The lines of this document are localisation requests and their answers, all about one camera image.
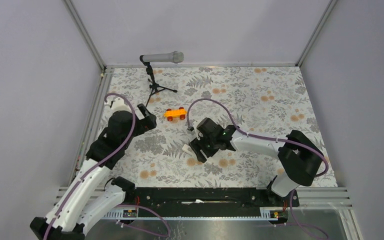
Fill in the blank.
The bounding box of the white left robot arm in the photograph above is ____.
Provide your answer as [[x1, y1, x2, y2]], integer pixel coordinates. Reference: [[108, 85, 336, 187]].
[[30, 103, 157, 240]]

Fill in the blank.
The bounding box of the white remote control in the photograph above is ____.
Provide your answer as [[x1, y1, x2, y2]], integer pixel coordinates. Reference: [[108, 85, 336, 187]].
[[182, 144, 195, 156]]

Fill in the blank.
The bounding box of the black microphone tripod stand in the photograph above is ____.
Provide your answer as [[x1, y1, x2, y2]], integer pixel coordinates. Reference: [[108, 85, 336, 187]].
[[143, 62, 178, 107]]

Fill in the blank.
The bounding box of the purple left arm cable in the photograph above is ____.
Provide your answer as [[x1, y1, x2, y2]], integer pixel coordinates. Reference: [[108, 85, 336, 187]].
[[42, 92, 172, 240]]

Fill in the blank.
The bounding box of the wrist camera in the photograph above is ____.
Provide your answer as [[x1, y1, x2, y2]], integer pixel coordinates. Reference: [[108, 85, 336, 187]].
[[104, 97, 132, 113], [187, 125, 201, 140]]

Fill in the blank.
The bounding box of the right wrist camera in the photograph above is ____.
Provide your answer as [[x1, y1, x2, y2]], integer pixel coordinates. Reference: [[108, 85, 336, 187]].
[[187, 125, 201, 140]]

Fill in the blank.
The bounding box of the orange toy car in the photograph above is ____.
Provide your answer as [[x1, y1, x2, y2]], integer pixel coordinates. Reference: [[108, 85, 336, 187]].
[[163, 107, 188, 122]]

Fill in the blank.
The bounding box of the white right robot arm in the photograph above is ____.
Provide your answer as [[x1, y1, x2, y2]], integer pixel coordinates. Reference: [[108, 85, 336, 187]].
[[189, 117, 324, 206]]

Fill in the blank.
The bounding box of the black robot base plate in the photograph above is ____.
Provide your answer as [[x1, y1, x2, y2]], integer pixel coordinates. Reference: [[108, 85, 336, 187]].
[[105, 177, 300, 216]]

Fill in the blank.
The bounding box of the grey microphone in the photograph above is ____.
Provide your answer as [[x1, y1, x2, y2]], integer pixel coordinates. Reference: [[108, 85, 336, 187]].
[[139, 51, 184, 64]]

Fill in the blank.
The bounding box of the grey slotted cable duct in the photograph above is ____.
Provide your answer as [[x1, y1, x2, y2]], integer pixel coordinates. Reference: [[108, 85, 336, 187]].
[[102, 205, 289, 222]]

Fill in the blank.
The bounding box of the floral patterned table mat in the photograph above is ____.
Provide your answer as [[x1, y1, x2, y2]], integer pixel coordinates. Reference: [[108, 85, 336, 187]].
[[108, 66, 327, 188]]

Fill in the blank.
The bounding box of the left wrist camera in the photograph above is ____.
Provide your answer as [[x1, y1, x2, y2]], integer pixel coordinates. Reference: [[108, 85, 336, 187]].
[[104, 97, 132, 113]]

